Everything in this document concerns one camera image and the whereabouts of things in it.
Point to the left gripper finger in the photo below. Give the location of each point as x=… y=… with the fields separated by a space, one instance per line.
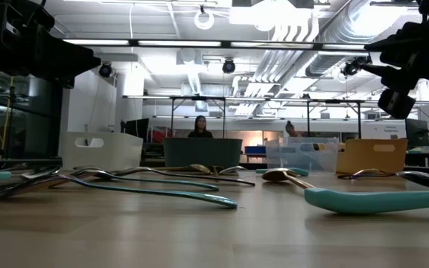
x=63 y=82
x=69 y=56

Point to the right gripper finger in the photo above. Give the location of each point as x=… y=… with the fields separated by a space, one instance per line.
x=415 y=41
x=397 y=80

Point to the black computer monitor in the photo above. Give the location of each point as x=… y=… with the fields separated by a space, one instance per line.
x=138 y=128
x=417 y=132

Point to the yellow plastic bin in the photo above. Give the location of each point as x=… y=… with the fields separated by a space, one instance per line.
x=371 y=158

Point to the black tripod stand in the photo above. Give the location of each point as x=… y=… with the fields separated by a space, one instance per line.
x=12 y=123

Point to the white plastic bin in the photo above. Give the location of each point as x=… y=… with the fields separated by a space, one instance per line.
x=103 y=152

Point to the person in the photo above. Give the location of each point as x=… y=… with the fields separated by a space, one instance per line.
x=290 y=129
x=200 y=128

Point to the clear plastic bin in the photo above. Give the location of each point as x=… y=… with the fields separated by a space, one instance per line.
x=300 y=156

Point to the blue storage bin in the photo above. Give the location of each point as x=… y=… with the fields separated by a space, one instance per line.
x=254 y=149

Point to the dark teal plastic bin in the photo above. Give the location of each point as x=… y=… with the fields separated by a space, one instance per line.
x=203 y=152

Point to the long ceiling light bar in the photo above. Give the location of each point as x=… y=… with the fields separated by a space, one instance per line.
x=225 y=44

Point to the white wall sign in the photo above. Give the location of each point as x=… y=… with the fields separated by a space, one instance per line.
x=386 y=130

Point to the black background rig frame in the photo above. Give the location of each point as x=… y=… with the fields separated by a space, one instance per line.
x=172 y=119
x=359 y=119

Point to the silver ventilation duct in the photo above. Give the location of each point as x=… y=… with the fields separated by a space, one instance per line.
x=333 y=59

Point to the black metal table frame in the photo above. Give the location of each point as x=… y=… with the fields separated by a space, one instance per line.
x=21 y=163

